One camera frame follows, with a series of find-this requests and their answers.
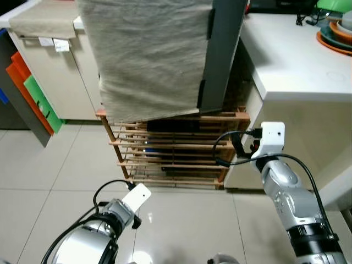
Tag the blue cutting board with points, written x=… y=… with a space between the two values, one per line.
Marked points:
x=3 y=96

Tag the orange plate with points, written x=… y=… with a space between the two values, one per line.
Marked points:
x=330 y=48

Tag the dark teal plate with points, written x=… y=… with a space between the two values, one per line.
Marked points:
x=328 y=37

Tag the orange bowl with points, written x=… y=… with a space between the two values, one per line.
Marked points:
x=338 y=32

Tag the wooden slatted rack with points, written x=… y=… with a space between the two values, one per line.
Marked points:
x=231 y=117

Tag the flat black box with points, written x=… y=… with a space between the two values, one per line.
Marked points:
x=173 y=126

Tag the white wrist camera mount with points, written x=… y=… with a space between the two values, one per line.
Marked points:
x=272 y=137
x=137 y=197

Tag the green cutting board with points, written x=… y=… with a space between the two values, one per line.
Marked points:
x=41 y=102

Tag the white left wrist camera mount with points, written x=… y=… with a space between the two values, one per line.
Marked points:
x=137 y=197

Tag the dark grey cutting board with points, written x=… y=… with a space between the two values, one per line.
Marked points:
x=22 y=124

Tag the orange cutting board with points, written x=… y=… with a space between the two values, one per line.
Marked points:
x=22 y=77

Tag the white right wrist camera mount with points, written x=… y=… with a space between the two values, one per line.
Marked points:
x=272 y=137

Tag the large beige cloth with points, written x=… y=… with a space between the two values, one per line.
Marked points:
x=148 y=55

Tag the small beige cloth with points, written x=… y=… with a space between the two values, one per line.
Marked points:
x=44 y=19

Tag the grey cup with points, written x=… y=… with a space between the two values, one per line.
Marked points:
x=347 y=21

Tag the black appliance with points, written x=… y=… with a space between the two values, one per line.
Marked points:
x=280 y=5

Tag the white kitchen counter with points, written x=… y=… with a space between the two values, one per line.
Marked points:
x=297 y=66

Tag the dark grey mini fridge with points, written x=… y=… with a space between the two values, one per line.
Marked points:
x=228 y=44

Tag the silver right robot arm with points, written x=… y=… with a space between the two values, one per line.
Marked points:
x=286 y=192

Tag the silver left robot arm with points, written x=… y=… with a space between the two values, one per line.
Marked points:
x=88 y=242

